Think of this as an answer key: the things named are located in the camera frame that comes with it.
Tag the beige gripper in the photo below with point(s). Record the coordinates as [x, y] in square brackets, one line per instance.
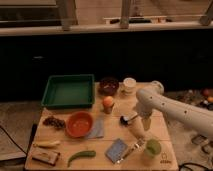
[139, 126]

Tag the black and white brush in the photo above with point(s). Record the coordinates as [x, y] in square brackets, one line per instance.
[125, 120]

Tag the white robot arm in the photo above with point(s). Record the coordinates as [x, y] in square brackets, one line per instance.
[151, 96]

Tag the dark maroon bowl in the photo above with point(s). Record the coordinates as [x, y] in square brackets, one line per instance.
[108, 86]

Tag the red bowl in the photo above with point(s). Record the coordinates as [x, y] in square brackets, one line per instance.
[79, 124]

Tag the silver fork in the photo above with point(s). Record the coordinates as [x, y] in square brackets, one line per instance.
[136, 145]

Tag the green cup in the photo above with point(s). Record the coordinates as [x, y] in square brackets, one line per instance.
[153, 148]

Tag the orange egg on cup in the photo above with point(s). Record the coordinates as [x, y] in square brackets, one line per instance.
[108, 103]

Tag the blue grey cloth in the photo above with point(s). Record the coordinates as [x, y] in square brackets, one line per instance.
[97, 129]

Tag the white cup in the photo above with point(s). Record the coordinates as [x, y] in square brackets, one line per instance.
[129, 85]

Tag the green chili pepper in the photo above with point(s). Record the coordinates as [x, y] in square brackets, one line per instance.
[81, 154]

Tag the dark grape bunch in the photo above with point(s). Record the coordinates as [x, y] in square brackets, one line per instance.
[58, 124]

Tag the green plastic tray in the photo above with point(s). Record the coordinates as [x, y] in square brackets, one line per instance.
[69, 91]

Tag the yellow banana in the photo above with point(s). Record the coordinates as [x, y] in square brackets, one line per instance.
[46, 144]

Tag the brown rectangular box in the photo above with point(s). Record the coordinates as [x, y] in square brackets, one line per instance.
[46, 156]

